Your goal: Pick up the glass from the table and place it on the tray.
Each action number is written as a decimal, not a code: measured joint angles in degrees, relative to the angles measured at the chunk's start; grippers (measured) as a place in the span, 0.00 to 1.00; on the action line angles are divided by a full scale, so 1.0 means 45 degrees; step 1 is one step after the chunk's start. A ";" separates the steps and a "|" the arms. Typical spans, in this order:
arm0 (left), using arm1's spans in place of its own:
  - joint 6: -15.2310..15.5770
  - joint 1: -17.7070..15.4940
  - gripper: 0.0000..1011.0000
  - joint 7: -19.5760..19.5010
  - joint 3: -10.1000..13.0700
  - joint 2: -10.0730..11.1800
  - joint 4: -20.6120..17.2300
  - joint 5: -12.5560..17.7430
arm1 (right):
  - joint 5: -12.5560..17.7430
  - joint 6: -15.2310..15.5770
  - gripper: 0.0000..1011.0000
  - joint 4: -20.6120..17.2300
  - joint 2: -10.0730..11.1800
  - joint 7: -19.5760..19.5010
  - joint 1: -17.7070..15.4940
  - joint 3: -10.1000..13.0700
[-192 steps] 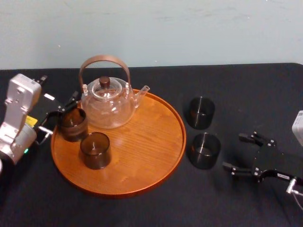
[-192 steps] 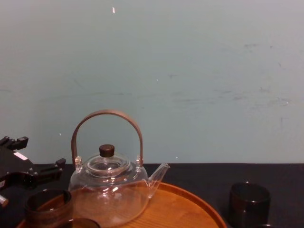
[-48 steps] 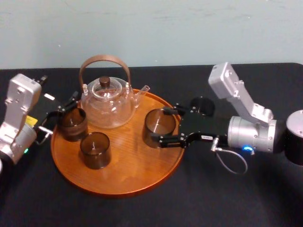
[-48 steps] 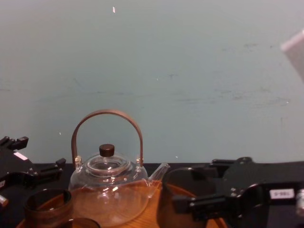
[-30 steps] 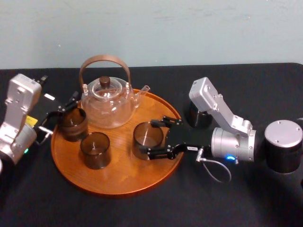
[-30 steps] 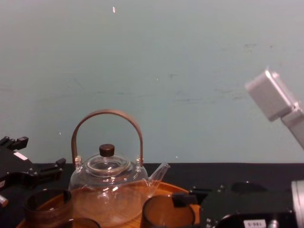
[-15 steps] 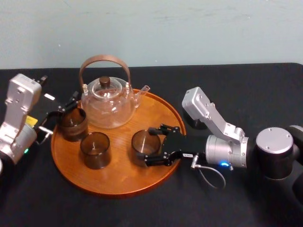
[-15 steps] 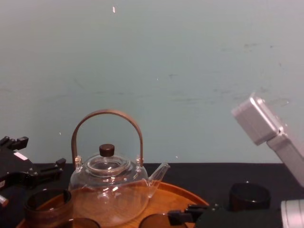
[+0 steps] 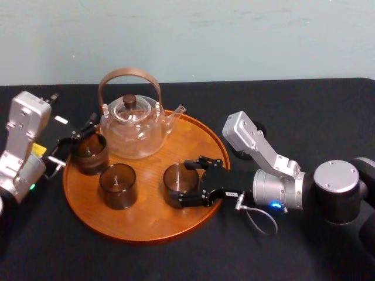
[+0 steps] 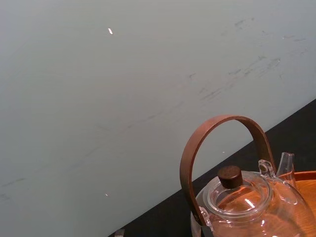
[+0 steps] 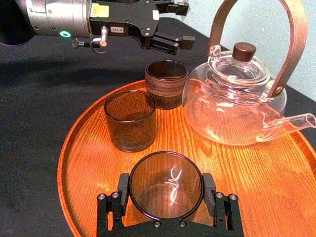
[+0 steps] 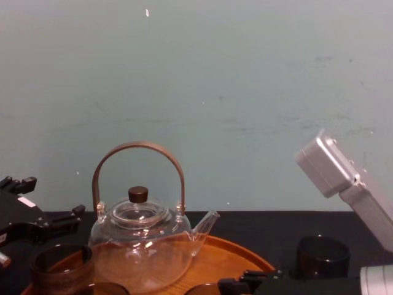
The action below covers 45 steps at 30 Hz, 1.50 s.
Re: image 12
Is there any black table cloth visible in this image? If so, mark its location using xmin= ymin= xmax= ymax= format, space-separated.
xmin=0 ymin=210 xmax=393 ymax=295

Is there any round wooden tray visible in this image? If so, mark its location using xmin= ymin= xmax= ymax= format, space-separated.
xmin=20 ymin=234 xmax=276 ymax=295

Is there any clear glass teapot wooden handle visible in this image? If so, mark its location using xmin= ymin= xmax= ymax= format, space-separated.
xmin=88 ymin=141 xmax=221 ymax=294

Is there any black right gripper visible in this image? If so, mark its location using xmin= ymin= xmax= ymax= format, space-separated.
xmin=217 ymin=269 xmax=362 ymax=295

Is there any dark smoked glass cup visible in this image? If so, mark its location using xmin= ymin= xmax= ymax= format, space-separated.
xmin=87 ymin=281 xmax=130 ymax=295
xmin=30 ymin=243 xmax=95 ymax=295
xmin=186 ymin=283 xmax=222 ymax=295
xmin=295 ymin=235 xmax=351 ymax=281

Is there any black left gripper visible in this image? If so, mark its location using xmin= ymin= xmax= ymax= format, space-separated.
xmin=0 ymin=176 xmax=87 ymax=241

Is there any glass teapot lid dark knob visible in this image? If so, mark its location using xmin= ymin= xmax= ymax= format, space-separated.
xmin=109 ymin=185 xmax=170 ymax=232

